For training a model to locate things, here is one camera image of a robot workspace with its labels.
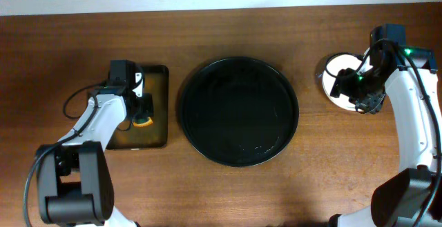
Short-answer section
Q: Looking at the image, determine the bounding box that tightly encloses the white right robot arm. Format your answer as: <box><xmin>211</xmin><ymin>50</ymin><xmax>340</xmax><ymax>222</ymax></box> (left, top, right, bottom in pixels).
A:
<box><xmin>322</xmin><ymin>40</ymin><xmax>441</xmax><ymax>226</ymax></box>

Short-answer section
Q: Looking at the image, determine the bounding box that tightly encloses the cream white plate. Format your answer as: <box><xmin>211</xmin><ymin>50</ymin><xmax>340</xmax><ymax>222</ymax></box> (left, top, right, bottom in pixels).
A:
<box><xmin>321</xmin><ymin>52</ymin><xmax>385</xmax><ymax>114</ymax></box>

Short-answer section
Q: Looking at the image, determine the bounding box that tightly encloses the black round tray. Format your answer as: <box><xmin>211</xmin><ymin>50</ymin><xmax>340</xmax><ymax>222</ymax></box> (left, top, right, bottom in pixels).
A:
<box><xmin>177</xmin><ymin>57</ymin><xmax>300</xmax><ymax>167</ymax></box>

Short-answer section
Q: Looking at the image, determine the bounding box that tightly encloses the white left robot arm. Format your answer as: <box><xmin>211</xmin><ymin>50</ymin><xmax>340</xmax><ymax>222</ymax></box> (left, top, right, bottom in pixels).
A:
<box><xmin>28</xmin><ymin>86</ymin><xmax>143</xmax><ymax>226</ymax></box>

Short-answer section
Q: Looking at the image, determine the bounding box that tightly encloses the black rectangular tray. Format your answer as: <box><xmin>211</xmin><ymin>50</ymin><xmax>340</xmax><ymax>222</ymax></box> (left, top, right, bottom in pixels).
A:
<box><xmin>107</xmin><ymin>65</ymin><xmax>169</xmax><ymax>150</ymax></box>

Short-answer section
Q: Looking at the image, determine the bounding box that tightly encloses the orange green scrub sponge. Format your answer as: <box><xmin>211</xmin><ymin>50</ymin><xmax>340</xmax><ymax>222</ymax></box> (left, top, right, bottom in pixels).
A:
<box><xmin>133</xmin><ymin>117</ymin><xmax>153</xmax><ymax>128</ymax></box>

